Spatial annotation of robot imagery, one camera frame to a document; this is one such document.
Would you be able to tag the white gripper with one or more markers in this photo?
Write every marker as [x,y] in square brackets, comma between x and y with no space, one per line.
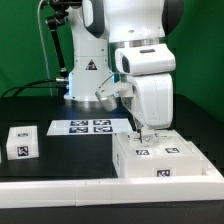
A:
[151,104]

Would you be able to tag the white cabinet door with tag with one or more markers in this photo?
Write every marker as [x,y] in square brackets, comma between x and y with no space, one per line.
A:
[171,144]

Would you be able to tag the white cabinet body box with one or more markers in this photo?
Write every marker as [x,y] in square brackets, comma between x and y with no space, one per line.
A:
[156,166]

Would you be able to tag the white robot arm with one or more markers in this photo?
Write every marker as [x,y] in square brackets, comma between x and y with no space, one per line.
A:
[120,56]

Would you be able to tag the white cabinet top block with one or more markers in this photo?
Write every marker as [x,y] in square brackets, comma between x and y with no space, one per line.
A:
[22,143]

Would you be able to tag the white base tag plate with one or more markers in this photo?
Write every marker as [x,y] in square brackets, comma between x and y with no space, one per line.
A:
[88,127]

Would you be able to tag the white L-shaped obstacle fence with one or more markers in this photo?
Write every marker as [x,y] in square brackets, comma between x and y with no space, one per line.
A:
[70,172]

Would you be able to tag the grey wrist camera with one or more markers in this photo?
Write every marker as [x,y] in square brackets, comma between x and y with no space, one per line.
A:
[106,93]

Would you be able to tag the black camera stand pole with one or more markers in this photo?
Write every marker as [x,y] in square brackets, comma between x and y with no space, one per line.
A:
[56,40]

